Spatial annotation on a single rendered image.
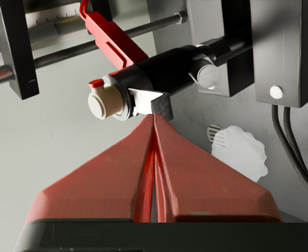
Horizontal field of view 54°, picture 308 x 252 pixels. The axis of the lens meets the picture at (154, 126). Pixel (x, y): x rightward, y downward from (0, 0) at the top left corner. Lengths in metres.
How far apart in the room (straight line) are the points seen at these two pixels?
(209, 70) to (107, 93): 0.06
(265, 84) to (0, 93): 0.33
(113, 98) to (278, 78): 0.13
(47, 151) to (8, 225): 0.12
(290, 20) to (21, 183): 0.40
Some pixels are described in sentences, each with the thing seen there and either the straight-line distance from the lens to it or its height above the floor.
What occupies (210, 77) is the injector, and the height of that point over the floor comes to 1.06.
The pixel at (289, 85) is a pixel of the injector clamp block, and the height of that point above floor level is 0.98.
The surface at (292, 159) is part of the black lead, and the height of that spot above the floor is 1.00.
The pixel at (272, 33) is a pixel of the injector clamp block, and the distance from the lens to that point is 0.24.
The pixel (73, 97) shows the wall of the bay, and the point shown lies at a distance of 0.48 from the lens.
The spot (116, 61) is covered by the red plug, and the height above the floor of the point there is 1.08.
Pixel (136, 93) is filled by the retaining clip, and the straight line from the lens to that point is 0.16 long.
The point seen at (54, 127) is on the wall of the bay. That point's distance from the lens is 0.47.
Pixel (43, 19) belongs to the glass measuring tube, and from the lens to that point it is 0.45.
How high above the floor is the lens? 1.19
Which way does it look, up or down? 33 degrees down
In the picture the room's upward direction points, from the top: 120 degrees counter-clockwise
